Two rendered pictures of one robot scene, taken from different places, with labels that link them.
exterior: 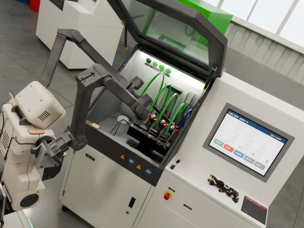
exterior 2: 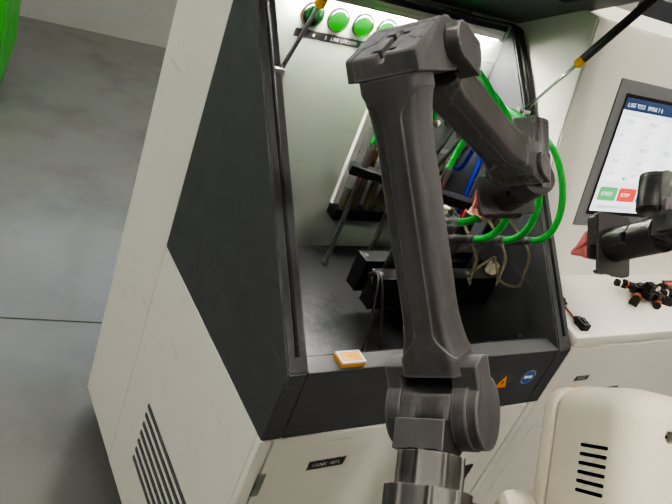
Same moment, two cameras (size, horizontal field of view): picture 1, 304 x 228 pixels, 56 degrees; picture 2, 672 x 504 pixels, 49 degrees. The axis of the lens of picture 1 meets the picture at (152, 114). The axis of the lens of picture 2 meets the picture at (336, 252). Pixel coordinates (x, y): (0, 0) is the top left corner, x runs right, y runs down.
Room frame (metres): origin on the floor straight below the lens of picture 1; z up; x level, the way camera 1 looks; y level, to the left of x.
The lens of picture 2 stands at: (1.14, 1.23, 1.72)
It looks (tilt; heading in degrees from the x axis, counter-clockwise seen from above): 29 degrees down; 305
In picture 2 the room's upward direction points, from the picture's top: 22 degrees clockwise
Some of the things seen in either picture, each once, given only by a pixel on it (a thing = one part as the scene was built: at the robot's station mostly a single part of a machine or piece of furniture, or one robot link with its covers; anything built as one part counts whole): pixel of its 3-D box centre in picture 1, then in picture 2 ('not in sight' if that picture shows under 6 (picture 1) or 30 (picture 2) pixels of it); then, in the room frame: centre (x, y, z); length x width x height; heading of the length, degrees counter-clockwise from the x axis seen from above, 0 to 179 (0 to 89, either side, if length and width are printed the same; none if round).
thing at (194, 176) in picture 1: (216, 188); (637, 305); (1.51, -0.57, 0.96); 0.70 x 0.22 x 0.03; 75
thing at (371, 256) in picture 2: (148, 141); (418, 290); (1.80, -0.05, 0.91); 0.34 x 0.10 x 0.15; 75
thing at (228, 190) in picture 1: (224, 187); (654, 291); (1.50, -0.61, 1.01); 0.23 x 0.11 x 0.06; 75
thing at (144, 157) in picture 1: (117, 150); (427, 382); (1.61, 0.12, 0.87); 0.62 x 0.04 x 0.16; 75
